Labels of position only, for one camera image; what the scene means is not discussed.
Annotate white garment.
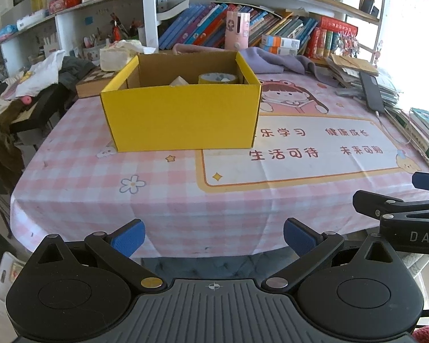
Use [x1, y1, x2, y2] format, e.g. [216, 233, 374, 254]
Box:
[2, 50, 67, 99]

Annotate white charging cable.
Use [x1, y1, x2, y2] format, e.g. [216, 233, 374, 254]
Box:
[377, 110, 415, 149]

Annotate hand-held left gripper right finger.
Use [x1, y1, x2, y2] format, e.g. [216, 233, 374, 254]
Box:
[260, 217, 397, 291]

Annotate white shelf unit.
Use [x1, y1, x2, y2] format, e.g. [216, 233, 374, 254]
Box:
[0, 0, 385, 72]

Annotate colourful figure display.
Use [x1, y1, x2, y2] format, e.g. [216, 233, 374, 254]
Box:
[334, 30, 360, 58]

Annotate yellow cardboard box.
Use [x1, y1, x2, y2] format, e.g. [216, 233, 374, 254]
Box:
[100, 51, 263, 151]

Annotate dark grey garment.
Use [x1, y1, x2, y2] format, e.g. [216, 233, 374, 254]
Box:
[57, 56, 95, 90]

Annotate stack of green books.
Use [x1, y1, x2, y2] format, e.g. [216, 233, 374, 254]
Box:
[390, 107, 429, 174]

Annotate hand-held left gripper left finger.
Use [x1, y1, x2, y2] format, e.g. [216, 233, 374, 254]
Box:
[31, 219, 167, 292]

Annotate black phone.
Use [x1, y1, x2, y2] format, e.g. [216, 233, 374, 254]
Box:
[359, 71, 386, 112]

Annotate white floor bag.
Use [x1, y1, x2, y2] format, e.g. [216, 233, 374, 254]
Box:
[0, 252, 25, 301]

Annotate brown flat box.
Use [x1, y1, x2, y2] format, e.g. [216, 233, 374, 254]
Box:
[75, 68, 120, 98]

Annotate row of red books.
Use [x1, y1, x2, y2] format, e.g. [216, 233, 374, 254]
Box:
[305, 16, 359, 59]

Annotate pink cloth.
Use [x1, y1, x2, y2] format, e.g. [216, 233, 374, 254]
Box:
[172, 43, 224, 55]

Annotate lavender cloth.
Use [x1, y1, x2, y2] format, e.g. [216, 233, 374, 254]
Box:
[241, 46, 340, 86]

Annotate grey tufted seat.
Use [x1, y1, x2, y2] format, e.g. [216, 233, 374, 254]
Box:
[132, 255, 301, 281]

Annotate black chair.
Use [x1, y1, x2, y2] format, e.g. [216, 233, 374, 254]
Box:
[9, 86, 76, 136]

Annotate white long box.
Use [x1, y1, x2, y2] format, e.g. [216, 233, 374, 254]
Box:
[17, 9, 46, 31]

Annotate orange and blue carton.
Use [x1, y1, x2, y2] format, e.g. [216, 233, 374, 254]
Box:
[261, 35, 300, 49]
[262, 46, 297, 56]

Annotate row of leaning books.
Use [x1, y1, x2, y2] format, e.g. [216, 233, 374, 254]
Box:
[158, 3, 319, 49]

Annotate cream tissue box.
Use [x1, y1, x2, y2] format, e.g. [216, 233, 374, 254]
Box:
[99, 40, 156, 71]

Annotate stack of papers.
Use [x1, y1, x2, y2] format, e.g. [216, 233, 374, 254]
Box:
[325, 53, 399, 108]

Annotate yellow tape roll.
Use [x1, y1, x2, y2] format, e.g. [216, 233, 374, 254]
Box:
[198, 72, 237, 84]

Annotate pink desk appliance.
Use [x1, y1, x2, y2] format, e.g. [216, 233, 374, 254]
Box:
[225, 11, 250, 50]

